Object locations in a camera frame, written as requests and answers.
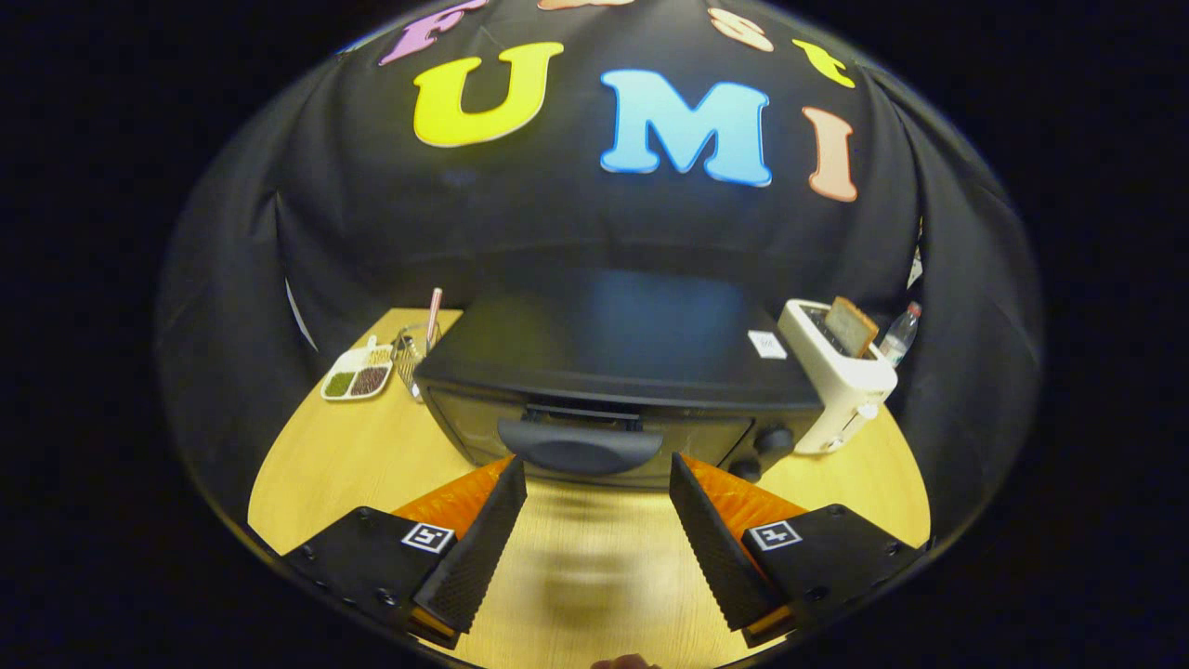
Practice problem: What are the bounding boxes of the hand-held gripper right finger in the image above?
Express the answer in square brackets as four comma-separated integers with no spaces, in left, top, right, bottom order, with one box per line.
[669,453,927,649]

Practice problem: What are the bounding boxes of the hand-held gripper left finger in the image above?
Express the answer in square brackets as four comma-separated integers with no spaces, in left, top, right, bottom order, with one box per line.
[281,457,529,649]

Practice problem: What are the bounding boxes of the black toaster oven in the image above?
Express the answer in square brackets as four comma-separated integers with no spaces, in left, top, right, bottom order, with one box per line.
[413,269,826,492]

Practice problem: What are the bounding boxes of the white bread toaster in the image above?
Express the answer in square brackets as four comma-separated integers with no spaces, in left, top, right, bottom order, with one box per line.
[777,298,899,456]

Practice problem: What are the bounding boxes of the small metal kitchen utensil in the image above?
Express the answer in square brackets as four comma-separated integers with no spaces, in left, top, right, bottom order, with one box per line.
[392,322,442,405]

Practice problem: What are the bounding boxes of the white divided dish with beans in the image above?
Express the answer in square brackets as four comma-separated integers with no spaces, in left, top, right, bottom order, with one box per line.
[320,336,395,402]

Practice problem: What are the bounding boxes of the brown bread slice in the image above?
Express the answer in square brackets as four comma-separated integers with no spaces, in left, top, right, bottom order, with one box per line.
[824,296,880,359]

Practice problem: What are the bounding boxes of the clear water bottle red label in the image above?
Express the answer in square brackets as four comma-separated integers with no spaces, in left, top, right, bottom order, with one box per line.
[878,301,923,368]

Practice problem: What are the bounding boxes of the black backdrop cloth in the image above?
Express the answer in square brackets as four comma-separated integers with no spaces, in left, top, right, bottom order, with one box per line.
[156,0,1046,540]

